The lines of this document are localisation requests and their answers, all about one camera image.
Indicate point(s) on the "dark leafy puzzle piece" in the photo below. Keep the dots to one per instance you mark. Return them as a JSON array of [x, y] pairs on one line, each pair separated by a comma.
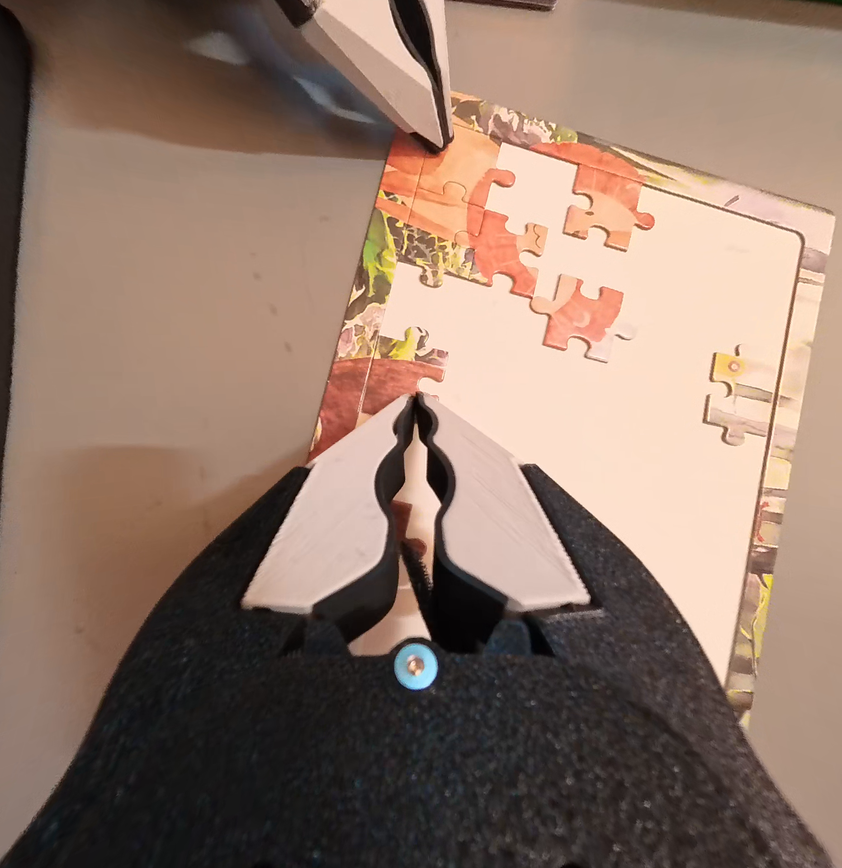
[[431, 261]]

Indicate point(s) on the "cardboard puzzle frame tray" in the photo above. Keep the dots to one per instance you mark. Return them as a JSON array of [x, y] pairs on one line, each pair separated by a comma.
[[631, 475]]

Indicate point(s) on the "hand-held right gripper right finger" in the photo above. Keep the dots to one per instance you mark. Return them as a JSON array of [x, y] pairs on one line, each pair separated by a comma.
[[516, 536]]

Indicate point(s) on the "red and white puzzle piece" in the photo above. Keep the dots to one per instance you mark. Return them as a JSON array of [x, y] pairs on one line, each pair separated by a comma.
[[577, 319]]

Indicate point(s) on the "green and yellow puzzle piece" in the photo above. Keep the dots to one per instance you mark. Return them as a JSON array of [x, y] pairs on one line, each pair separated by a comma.
[[404, 346]]

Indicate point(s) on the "red curl-print puzzle piece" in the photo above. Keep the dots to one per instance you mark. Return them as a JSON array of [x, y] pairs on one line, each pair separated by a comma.
[[509, 254]]

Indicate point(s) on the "yellow and grey puzzle piece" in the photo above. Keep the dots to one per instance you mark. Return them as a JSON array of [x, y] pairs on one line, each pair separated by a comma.
[[736, 407]]

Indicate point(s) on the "grey desk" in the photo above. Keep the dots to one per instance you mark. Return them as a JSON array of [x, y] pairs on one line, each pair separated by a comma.
[[190, 339]]

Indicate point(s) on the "black dimpled chair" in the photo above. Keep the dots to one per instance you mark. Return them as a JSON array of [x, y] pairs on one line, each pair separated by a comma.
[[4, 203]]

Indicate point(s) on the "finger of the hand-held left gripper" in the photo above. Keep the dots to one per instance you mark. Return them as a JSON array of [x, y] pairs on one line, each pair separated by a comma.
[[367, 54], [437, 20]]

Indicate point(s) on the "orange corner puzzle piece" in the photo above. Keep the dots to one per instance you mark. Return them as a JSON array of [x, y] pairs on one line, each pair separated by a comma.
[[462, 176]]

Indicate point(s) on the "brown puzzle piece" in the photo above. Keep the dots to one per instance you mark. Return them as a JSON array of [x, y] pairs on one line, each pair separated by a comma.
[[397, 383]]

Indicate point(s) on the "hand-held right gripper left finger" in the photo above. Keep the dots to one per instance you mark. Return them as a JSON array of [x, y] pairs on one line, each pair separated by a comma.
[[326, 536]]

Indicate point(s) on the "orange and tan puzzle piece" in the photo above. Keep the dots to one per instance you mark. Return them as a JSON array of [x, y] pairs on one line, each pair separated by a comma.
[[611, 203]]

